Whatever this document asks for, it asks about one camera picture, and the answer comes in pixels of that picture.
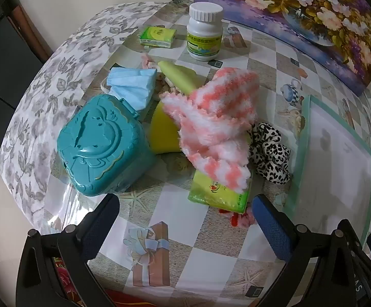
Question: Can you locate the green tissue pack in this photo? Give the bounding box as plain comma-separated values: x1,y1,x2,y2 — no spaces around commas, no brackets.
140,26,177,48
188,169,250,214

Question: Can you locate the yellow sponge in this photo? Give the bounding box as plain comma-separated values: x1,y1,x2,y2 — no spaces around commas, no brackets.
150,101,186,155

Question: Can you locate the lime green cloth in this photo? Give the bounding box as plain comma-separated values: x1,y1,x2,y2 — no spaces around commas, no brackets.
158,61,202,96

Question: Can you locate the blue face mask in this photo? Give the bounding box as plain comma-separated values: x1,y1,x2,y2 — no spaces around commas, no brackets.
105,67,157,111

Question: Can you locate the black white spotted scrunchie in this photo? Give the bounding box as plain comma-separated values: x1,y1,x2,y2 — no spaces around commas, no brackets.
248,122,292,185

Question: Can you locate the pink floral scrunchie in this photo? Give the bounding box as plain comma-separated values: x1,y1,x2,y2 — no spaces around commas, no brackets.
141,54,181,101

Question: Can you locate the red floral cloth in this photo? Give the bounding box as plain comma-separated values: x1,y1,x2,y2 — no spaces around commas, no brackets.
53,256,160,307

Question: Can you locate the pink white fluffy sock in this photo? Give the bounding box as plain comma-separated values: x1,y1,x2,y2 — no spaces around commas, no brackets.
160,67,260,194

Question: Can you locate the flower painting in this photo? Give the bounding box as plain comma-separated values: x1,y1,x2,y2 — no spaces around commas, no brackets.
193,0,371,96

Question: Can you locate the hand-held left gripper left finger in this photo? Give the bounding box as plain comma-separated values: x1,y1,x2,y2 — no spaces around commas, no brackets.
15,193,121,307

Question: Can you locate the grey floral tablecloth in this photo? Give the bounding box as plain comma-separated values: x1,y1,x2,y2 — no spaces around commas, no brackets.
0,0,192,231

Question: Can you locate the dark cabinet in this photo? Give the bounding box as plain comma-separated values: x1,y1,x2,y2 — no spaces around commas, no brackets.
0,0,53,111

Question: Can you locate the teal pouch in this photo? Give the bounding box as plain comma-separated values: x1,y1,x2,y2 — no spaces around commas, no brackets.
57,94,156,196

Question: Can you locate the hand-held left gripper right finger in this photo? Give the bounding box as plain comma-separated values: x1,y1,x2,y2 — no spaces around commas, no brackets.
252,194,359,307

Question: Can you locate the red pink yarn flower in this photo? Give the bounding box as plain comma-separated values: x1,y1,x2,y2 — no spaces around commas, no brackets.
219,205,259,229

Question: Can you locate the teal rimmed white tray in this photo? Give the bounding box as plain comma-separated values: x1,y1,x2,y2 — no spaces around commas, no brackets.
284,94,371,234

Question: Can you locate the white medicine bottle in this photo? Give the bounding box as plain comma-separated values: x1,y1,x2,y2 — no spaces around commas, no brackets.
186,2,223,61

